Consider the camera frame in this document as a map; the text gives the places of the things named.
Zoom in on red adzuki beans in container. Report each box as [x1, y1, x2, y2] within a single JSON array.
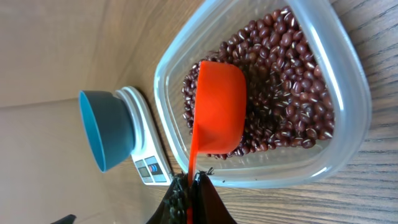
[[181, 5, 336, 161]]

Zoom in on white digital kitchen scale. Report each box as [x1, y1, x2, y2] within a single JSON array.
[[116, 86, 172, 186]]

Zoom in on red measuring scoop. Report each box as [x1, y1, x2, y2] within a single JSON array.
[[187, 61, 247, 223]]

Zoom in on clear plastic container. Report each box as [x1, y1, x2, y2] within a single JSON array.
[[154, 1, 372, 189]]

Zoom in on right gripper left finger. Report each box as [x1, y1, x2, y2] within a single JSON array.
[[147, 173, 190, 224]]

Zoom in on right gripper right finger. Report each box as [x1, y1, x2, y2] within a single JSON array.
[[191, 167, 237, 224]]

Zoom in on blue bowl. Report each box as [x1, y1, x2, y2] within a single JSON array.
[[78, 90, 135, 172]]

